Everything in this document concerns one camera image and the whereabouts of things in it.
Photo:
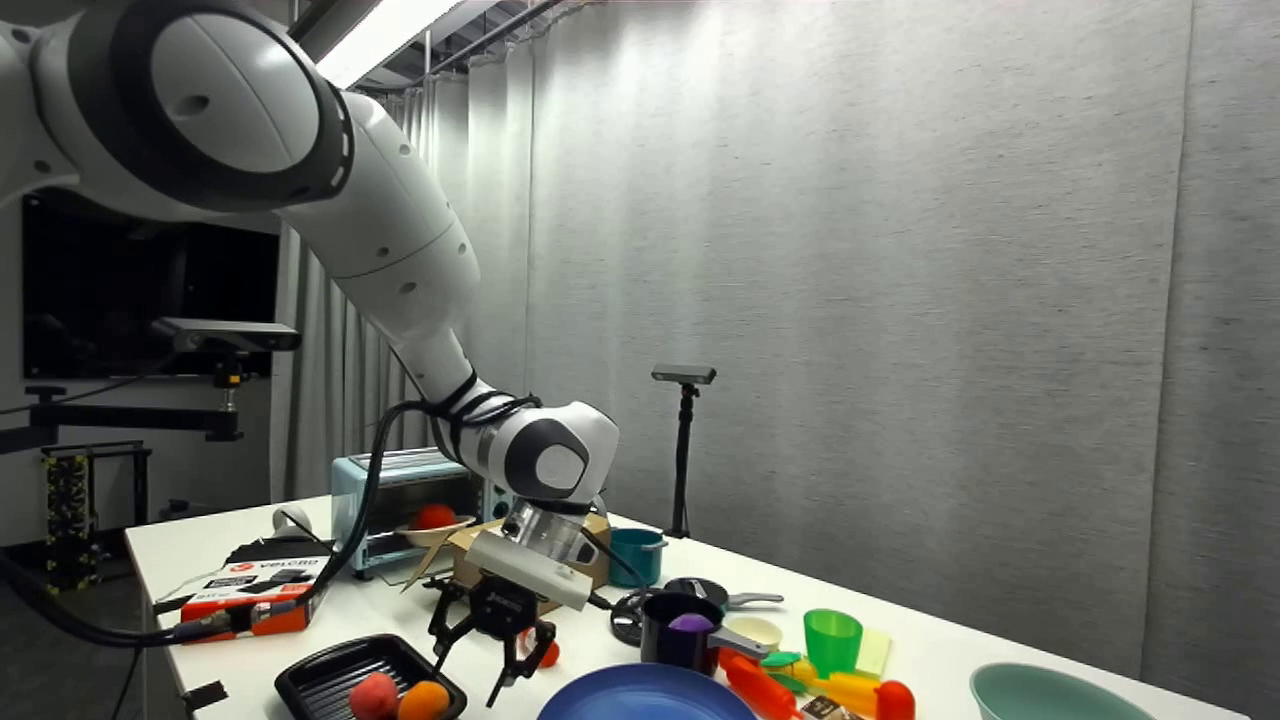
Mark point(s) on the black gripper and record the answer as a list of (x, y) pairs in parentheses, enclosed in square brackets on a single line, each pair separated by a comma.
[(500, 604)]

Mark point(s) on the orange ball plush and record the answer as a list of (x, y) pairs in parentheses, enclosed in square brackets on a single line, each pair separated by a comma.
[(424, 701)]

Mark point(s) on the purple plush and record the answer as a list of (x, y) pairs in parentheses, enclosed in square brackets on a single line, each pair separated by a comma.
[(689, 632)]

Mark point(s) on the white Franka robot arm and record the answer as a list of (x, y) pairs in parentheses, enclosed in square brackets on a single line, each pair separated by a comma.
[(386, 242)]

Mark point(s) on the black pot lid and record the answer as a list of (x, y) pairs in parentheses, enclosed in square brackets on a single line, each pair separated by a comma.
[(621, 618)]

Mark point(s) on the black toy pot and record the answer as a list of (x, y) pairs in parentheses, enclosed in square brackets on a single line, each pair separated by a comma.
[(653, 626)]

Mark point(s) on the blue plastic plate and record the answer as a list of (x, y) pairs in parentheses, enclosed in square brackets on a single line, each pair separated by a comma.
[(643, 696)]

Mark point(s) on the teal toy pot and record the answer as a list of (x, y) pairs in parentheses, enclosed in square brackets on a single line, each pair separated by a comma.
[(643, 559)]

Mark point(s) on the red white glue stick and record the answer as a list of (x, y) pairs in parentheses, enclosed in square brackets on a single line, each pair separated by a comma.
[(548, 654)]

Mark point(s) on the cardboard shipping box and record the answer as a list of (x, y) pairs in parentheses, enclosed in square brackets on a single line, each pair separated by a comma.
[(465, 555)]

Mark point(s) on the red toy in toaster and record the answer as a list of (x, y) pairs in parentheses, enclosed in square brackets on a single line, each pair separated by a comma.
[(432, 512)]

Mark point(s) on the red ball plush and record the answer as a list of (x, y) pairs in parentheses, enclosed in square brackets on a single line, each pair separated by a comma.
[(374, 696)]

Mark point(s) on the light blue toaster oven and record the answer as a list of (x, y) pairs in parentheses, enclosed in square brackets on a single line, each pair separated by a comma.
[(401, 484)]

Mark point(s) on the black grill tray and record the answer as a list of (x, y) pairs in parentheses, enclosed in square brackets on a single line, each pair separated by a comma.
[(312, 684)]

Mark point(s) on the dark teal frying pan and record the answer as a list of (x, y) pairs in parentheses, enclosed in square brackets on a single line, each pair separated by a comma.
[(700, 587)]

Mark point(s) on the white round device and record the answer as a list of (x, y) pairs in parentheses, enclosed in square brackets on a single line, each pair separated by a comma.
[(288, 523)]

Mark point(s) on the red orange box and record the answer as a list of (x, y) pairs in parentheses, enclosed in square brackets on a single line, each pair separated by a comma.
[(245, 618)]

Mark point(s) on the orange red carrot toy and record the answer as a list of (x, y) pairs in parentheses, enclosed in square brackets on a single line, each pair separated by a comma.
[(753, 680)]

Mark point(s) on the green toy vegetable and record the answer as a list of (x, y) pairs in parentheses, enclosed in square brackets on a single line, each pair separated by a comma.
[(782, 665)]

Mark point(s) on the small printed card box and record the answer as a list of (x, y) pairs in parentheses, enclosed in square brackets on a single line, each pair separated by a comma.
[(825, 711)]

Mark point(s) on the green plastic cup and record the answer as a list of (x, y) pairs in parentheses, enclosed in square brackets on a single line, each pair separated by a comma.
[(835, 640)]

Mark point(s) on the yellow toy food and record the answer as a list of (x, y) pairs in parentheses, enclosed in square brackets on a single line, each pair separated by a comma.
[(846, 690)]

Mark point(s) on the red toy bottle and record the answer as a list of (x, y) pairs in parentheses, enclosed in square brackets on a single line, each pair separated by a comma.
[(895, 701)]

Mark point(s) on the dark equipment rack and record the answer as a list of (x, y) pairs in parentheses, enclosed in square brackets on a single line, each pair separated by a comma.
[(67, 507)]

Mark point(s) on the black monitor screen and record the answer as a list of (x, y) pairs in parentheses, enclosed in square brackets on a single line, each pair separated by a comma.
[(106, 307)]

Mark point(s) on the mint green bowl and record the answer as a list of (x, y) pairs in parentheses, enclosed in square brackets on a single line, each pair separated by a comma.
[(1054, 696)]

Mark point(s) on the gray curtain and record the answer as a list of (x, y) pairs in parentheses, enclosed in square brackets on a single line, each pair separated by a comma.
[(932, 266)]

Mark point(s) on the ceiling light strip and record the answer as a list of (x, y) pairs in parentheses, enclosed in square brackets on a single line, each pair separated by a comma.
[(386, 33)]

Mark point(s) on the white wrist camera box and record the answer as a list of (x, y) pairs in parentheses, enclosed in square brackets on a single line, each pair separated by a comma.
[(532, 566)]

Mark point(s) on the black camera on stand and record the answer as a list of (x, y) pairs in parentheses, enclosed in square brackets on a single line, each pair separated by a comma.
[(680, 374)]

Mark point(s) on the black camera on boom arm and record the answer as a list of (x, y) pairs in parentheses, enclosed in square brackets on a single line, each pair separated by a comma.
[(224, 335)]

